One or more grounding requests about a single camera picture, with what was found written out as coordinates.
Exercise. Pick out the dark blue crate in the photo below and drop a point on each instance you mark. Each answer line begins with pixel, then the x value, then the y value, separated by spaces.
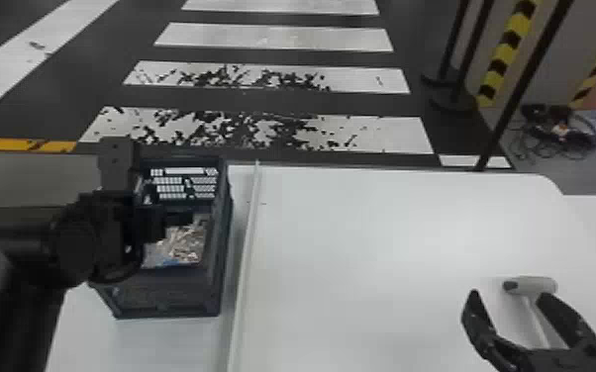
pixel 173 293

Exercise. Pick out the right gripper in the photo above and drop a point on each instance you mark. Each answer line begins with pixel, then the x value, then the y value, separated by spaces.
pixel 563 363

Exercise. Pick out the hand scanner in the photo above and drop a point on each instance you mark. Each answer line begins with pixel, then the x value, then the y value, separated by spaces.
pixel 532 286

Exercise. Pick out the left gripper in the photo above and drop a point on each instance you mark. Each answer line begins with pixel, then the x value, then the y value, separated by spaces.
pixel 150 224

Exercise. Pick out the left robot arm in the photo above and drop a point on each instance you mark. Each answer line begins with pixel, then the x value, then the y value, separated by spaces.
pixel 28 260

